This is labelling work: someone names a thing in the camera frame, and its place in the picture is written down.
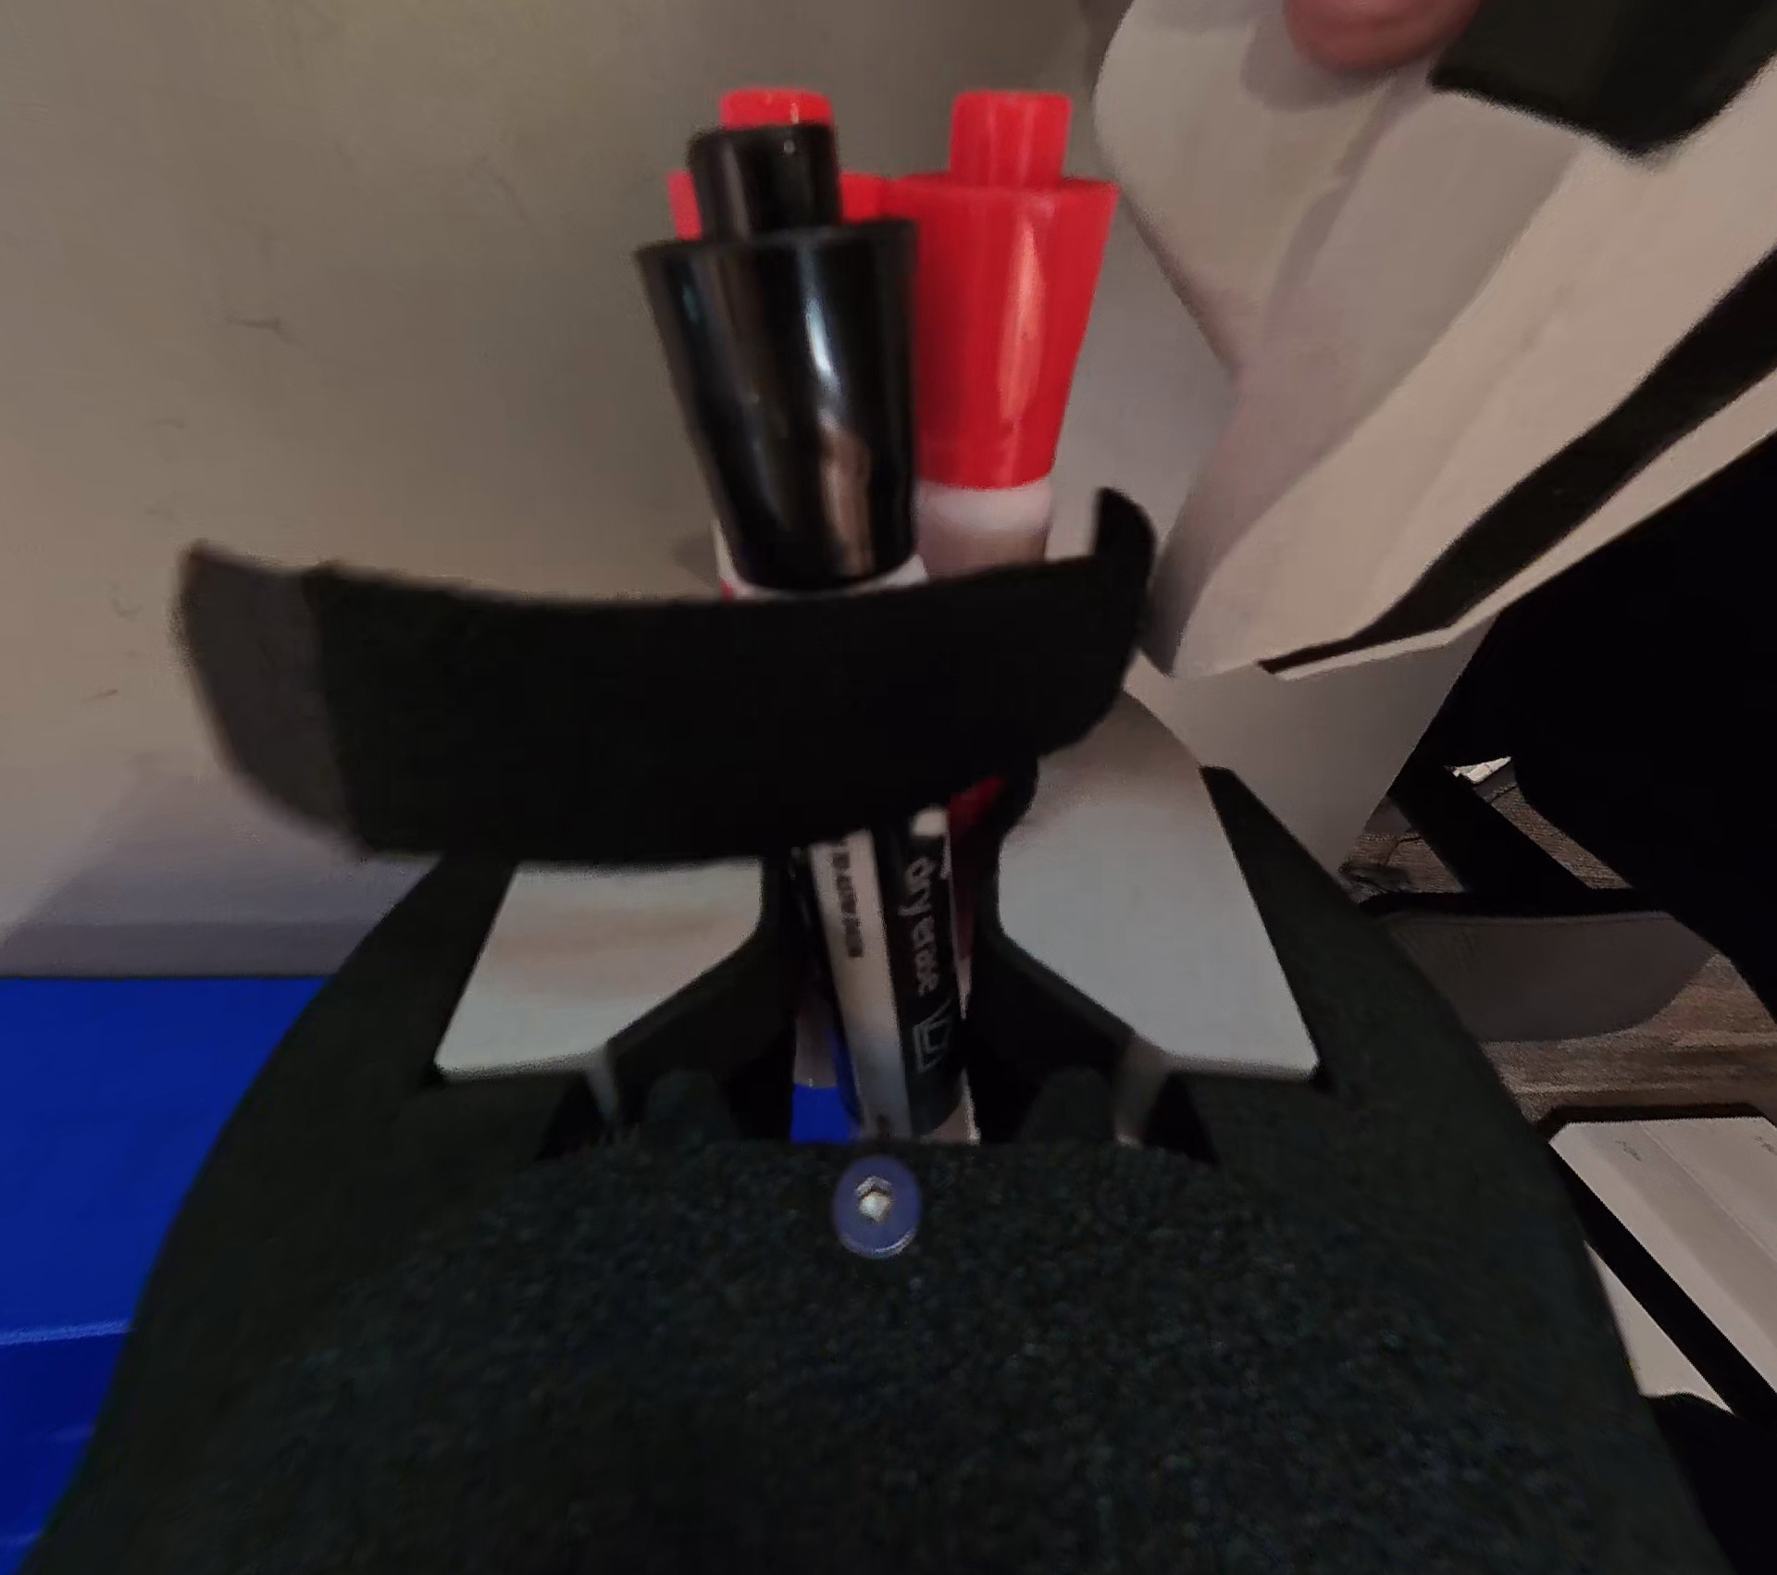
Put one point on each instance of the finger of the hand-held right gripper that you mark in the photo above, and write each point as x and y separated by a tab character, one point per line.
1389	353
1319	742

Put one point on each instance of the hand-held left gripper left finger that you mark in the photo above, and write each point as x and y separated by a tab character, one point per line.
597	977

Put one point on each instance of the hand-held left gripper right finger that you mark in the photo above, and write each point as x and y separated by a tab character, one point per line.
1167	936

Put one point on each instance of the blue dry erase marker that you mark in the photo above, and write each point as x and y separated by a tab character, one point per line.
819	1088

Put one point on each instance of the red dry erase marker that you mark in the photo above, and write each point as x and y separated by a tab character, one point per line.
1000	325
775	105

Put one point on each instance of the black dry erase marker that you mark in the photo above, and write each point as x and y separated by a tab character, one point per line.
778	394

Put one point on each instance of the blue box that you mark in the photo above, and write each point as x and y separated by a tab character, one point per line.
125	1143

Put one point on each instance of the white box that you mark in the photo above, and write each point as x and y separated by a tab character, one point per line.
1680	1241

